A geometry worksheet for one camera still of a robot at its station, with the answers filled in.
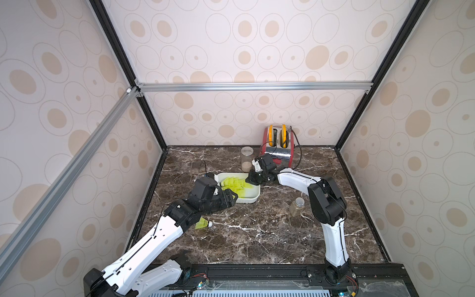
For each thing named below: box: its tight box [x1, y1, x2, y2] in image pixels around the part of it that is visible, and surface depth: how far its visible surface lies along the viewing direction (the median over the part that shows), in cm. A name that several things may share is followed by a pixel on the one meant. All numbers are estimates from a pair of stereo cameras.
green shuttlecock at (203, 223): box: [194, 216, 213, 230], surface depth 87 cm
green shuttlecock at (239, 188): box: [220, 181, 254, 198], surface depth 99 cm
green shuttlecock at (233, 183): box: [220, 176, 253, 190], surface depth 99 cm
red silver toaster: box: [260, 124, 295, 169], surface depth 97 cm
